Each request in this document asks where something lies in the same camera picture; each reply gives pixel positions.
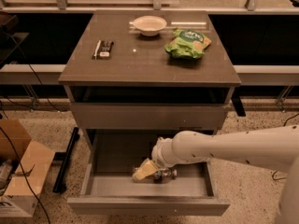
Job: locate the black metal floor bar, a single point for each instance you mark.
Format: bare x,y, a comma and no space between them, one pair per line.
64,158

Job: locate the black cutlery packet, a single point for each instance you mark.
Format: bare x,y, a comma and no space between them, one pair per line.
102,50

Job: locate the open grey middle drawer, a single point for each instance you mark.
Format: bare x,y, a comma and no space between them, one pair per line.
108,187

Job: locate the closed grey upper drawer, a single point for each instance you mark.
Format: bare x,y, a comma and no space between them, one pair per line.
149,117

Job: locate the grey drawer cabinet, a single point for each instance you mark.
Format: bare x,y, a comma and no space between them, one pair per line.
140,71

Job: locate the brown cardboard box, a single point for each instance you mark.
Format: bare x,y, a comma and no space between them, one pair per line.
30,161

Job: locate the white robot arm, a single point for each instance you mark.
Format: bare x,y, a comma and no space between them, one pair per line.
276,149

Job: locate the white paper bowl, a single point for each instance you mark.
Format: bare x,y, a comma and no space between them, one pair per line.
149,25

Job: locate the green chip bag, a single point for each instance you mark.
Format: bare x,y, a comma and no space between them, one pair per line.
187,44

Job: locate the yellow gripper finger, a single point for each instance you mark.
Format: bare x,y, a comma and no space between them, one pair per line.
148,167

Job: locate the clear plastic water bottle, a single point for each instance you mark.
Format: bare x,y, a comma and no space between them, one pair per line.
161,176

